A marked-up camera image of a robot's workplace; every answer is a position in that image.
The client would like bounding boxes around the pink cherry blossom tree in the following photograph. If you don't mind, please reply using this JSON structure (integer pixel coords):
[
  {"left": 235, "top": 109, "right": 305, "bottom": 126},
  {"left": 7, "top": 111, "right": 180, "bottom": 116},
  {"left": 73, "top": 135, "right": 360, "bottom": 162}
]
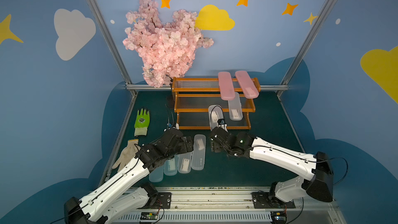
[{"left": 123, "top": 0, "right": 214, "bottom": 88}]

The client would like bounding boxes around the blue pencil case inner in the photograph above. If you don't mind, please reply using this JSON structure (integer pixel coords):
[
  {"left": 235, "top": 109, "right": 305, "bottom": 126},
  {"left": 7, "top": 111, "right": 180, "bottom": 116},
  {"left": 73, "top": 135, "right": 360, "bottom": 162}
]
[{"left": 163, "top": 156, "right": 178, "bottom": 176}]

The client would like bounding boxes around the right controller board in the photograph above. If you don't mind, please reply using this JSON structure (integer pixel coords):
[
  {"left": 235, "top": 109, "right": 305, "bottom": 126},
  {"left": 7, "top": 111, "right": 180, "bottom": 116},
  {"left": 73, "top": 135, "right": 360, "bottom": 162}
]
[{"left": 271, "top": 212, "right": 287, "bottom": 224}]

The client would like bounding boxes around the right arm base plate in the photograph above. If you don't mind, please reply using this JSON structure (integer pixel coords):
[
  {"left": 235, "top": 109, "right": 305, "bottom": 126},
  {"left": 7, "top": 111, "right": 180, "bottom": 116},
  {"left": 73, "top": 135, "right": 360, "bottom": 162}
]
[{"left": 251, "top": 191, "right": 295, "bottom": 209}]

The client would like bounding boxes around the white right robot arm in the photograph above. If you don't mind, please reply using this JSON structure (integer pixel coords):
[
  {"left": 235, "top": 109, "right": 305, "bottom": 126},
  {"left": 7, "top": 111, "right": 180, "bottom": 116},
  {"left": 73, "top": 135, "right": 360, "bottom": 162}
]
[{"left": 210, "top": 127, "right": 334, "bottom": 208}]

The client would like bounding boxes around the white cotton glove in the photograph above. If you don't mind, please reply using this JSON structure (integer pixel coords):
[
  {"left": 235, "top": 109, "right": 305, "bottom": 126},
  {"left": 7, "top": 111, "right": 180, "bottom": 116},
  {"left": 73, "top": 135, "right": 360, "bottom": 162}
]
[{"left": 112, "top": 139, "right": 140, "bottom": 172}]

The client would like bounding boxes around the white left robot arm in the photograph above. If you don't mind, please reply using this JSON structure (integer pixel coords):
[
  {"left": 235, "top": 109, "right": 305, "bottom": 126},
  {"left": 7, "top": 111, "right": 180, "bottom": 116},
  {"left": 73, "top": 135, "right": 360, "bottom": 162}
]
[{"left": 64, "top": 128, "right": 194, "bottom": 224}]

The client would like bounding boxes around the orange three-tier shelf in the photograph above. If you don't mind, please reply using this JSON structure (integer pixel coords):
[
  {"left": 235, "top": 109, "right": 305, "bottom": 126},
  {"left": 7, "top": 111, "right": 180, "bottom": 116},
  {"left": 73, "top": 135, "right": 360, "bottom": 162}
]
[{"left": 172, "top": 78, "right": 256, "bottom": 130}]

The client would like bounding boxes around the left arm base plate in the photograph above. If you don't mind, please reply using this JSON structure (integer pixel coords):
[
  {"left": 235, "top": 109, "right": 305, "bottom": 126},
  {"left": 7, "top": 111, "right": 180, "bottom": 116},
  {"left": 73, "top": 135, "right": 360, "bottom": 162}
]
[{"left": 142, "top": 192, "right": 172, "bottom": 209}]

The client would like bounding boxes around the left controller board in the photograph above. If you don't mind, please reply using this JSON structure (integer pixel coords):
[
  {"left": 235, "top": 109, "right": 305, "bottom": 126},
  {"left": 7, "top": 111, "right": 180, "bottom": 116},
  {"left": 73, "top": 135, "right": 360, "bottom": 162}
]
[{"left": 140, "top": 212, "right": 159, "bottom": 222}]

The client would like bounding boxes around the green work glove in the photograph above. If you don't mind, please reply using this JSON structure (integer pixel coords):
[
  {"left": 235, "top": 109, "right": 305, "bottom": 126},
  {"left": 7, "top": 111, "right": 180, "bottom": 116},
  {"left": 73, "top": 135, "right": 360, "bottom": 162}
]
[{"left": 134, "top": 108, "right": 150, "bottom": 136}]

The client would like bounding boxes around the pink pencil case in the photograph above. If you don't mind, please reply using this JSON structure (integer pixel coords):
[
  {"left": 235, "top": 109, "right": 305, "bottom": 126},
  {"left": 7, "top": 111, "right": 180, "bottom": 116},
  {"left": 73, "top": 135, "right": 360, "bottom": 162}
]
[
  {"left": 218, "top": 72, "right": 235, "bottom": 101},
  {"left": 235, "top": 71, "right": 259, "bottom": 99}
]

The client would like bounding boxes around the controller board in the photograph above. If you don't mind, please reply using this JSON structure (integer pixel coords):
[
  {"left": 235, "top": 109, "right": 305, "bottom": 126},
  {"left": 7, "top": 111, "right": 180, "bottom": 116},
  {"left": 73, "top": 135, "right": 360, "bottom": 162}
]
[
  {"left": 140, "top": 212, "right": 159, "bottom": 222},
  {"left": 271, "top": 212, "right": 287, "bottom": 224}
]

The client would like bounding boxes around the clear pencil case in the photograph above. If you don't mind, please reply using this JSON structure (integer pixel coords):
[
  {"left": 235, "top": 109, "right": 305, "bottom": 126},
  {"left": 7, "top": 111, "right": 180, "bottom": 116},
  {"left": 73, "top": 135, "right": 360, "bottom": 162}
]
[
  {"left": 228, "top": 92, "right": 243, "bottom": 121},
  {"left": 191, "top": 134, "right": 206, "bottom": 171},
  {"left": 208, "top": 105, "right": 228, "bottom": 131},
  {"left": 177, "top": 152, "right": 192, "bottom": 174}
]

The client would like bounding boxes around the blue pencil case outer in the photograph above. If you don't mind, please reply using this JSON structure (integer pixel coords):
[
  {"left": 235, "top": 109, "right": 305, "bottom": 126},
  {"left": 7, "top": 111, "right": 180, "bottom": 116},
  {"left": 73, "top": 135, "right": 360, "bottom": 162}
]
[{"left": 149, "top": 166, "right": 164, "bottom": 183}]

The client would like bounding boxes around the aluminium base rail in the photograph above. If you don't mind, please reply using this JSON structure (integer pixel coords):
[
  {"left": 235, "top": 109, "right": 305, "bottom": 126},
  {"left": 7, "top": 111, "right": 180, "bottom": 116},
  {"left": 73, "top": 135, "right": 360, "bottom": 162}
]
[{"left": 108, "top": 187, "right": 347, "bottom": 224}]

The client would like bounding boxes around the blue pencil case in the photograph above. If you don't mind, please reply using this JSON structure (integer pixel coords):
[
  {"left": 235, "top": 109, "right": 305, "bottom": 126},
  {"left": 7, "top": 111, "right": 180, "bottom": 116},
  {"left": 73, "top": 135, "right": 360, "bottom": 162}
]
[
  {"left": 149, "top": 166, "right": 164, "bottom": 183},
  {"left": 163, "top": 156, "right": 178, "bottom": 176}
]

